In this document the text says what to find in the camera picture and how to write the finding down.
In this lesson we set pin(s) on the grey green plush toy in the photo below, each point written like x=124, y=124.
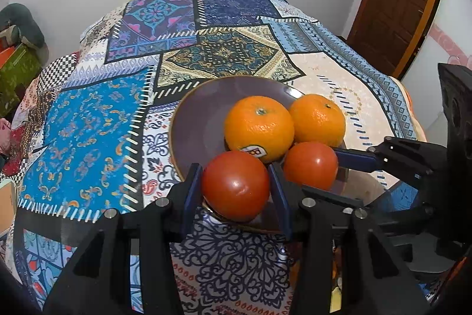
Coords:
x=22, y=23

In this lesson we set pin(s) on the small red tomato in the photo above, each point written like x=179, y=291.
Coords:
x=309, y=163

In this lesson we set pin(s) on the orange cardboard box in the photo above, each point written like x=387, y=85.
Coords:
x=5, y=55

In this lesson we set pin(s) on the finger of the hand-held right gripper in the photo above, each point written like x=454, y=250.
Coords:
x=332, y=194
x=356, y=160

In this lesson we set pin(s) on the orange with sticker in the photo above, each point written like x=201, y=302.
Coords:
x=258, y=126

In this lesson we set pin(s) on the plain orange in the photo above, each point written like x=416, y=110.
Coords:
x=317, y=119

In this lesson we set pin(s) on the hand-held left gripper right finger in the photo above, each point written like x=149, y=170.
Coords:
x=279, y=191

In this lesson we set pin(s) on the green patterned storage box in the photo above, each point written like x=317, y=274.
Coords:
x=16, y=79

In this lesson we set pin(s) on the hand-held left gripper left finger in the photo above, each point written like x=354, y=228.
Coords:
x=191, y=197

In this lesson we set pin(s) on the purple round plate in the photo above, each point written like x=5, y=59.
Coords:
x=199, y=123

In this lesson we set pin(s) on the patchwork printed blanket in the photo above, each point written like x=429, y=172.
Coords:
x=92, y=123

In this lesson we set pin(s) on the large red tomato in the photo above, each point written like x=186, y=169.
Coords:
x=236, y=186

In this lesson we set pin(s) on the white pink sliding wardrobe door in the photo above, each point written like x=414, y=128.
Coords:
x=438, y=38

